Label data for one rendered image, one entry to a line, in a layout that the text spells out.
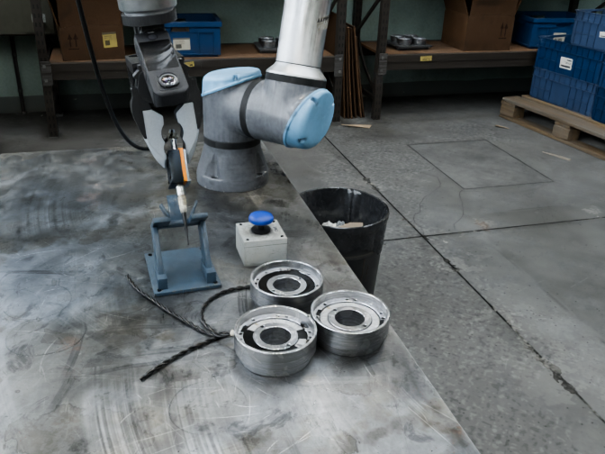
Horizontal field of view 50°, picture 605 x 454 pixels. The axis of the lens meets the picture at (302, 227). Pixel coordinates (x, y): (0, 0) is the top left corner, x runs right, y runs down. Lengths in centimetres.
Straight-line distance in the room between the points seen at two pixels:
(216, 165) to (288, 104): 22
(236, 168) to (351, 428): 69
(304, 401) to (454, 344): 155
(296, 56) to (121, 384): 67
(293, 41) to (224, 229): 36
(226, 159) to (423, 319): 130
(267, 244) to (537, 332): 158
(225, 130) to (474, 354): 131
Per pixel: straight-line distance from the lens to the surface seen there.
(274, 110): 120
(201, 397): 79
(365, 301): 91
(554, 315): 258
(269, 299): 89
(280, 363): 79
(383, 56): 455
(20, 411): 82
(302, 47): 121
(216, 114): 128
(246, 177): 131
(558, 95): 492
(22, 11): 453
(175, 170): 92
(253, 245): 102
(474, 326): 242
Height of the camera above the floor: 131
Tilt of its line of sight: 26 degrees down
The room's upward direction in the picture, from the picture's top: 2 degrees clockwise
